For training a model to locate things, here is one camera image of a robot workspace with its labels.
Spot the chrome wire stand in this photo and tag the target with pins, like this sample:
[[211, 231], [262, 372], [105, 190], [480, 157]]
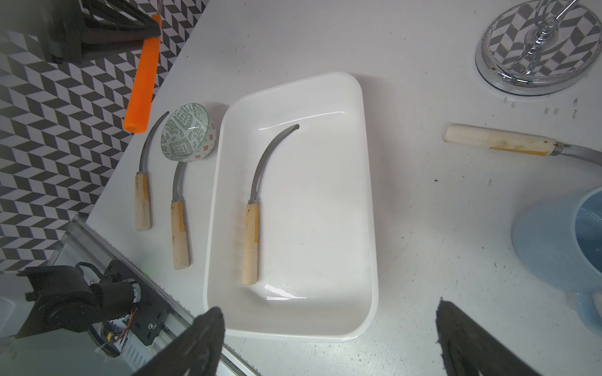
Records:
[[539, 47]]

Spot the light blue mug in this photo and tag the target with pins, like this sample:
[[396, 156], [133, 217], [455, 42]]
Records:
[[559, 241]]

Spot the clear glass cup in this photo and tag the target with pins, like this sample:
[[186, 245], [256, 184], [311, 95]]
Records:
[[189, 134]]

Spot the orange collar sickle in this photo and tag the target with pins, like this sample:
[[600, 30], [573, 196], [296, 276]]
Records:
[[139, 109]]

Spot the wooden handle sickle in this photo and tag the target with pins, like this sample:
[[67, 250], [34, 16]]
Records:
[[180, 251], [142, 211]]

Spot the sickle near chrome stand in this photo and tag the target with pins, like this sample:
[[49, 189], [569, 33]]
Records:
[[517, 143]]

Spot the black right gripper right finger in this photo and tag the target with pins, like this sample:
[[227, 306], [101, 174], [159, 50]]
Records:
[[468, 349]]

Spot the white plastic storage box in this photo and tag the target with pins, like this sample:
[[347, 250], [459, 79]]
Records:
[[317, 249]]

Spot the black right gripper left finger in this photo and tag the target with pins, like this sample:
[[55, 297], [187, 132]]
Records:
[[196, 351]]

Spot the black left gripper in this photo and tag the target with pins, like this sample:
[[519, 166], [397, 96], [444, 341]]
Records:
[[79, 31]]

